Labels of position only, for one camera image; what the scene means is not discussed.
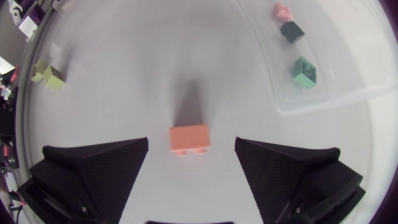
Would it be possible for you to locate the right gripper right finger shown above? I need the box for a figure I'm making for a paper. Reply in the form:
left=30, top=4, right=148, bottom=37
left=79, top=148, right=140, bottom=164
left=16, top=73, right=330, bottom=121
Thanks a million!
left=234, top=136, right=366, bottom=224

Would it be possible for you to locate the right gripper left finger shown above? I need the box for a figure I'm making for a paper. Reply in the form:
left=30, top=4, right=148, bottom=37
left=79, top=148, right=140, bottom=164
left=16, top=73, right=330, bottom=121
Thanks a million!
left=17, top=137, right=149, bottom=224

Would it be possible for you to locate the clear plastic container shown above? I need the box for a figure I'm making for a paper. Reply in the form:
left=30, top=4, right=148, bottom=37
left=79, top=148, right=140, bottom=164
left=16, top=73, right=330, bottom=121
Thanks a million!
left=236, top=0, right=398, bottom=116

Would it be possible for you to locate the orange toy brick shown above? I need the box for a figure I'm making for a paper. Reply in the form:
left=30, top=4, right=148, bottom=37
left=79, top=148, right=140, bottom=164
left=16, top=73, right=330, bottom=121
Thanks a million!
left=169, top=124, right=211, bottom=157

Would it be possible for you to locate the light green toy brick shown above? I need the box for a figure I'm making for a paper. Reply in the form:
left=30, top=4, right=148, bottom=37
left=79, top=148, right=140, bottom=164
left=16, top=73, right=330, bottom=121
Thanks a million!
left=290, top=56, right=318, bottom=90

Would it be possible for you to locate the yellow-green toy brick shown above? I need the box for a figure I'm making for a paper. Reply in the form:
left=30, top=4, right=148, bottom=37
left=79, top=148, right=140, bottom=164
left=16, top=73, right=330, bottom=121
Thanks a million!
left=30, top=59, right=66, bottom=92

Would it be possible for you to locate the dark green toy brick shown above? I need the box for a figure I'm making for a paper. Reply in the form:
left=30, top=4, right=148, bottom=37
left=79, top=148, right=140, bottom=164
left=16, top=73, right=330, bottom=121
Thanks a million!
left=279, top=20, right=305, bottom=44

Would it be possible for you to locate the pink toy brick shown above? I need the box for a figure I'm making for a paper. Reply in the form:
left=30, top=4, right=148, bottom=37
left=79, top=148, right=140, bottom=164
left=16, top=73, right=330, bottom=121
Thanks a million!
left=272, top=2, right=294, bottom=23

